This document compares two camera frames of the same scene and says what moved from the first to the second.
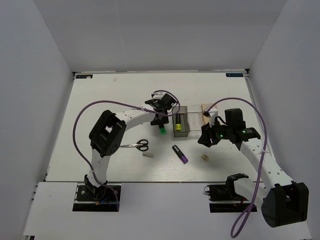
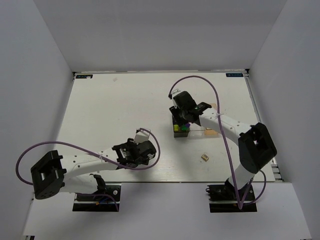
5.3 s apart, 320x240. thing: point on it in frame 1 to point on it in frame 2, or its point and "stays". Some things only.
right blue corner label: (234, 75) stays
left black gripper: (164, 120) to (130, 143)
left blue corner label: (84, 76) stays
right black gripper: (207, 133) to (175, 111)
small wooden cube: (205, 157) stays
